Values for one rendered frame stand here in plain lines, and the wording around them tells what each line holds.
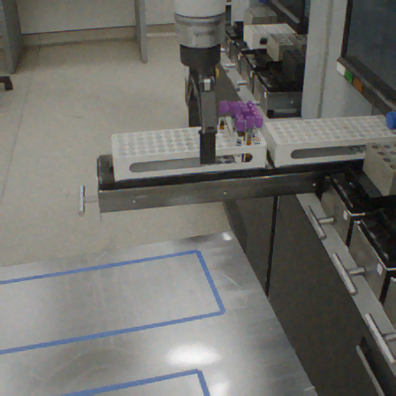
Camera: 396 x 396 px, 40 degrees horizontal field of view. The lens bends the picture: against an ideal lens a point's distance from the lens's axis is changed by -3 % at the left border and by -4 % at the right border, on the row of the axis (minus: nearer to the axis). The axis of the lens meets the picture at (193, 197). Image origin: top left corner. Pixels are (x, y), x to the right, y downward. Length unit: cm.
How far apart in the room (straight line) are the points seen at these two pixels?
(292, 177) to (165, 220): 129
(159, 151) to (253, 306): 40
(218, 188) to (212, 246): 22
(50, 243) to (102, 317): 153
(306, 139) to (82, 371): 65
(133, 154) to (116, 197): 9
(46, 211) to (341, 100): 157
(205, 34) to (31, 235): 155
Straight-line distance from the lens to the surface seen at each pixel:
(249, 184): 110
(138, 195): 107
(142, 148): 108
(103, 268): 86
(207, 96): 99
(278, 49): 162
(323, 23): 133
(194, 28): 97
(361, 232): 98
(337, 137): 115
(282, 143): 110
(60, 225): 238
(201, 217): 236
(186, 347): 74
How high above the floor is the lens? 138
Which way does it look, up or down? 34 degrees down
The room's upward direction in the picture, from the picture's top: 1 degrees counter-clockwise
